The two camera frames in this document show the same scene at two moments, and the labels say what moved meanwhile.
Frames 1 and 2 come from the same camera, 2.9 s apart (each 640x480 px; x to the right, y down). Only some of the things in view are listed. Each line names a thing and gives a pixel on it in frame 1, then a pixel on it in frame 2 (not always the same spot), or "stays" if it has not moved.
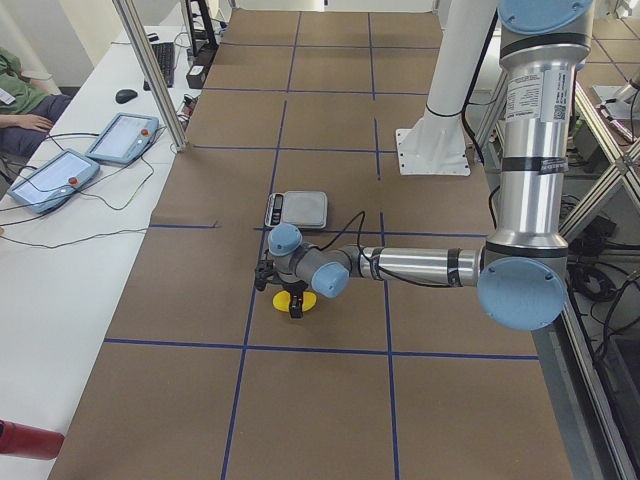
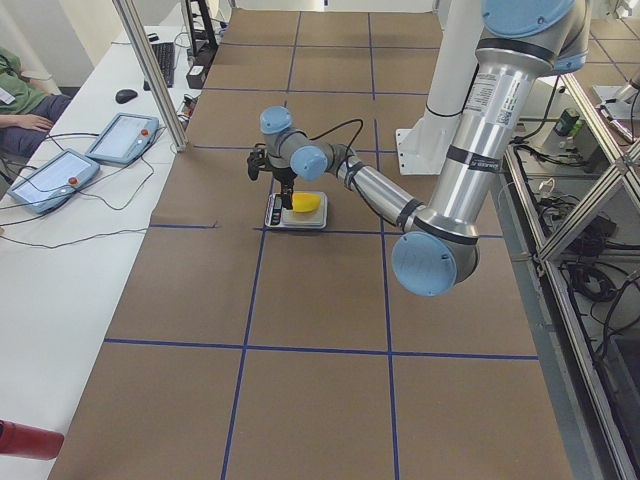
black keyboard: [165, 56] stays
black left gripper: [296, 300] → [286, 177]
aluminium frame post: [137, 42] stays
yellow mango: [281, 301] → [305, 202]
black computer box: [195, 75] stays
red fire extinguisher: [29, 441] stays
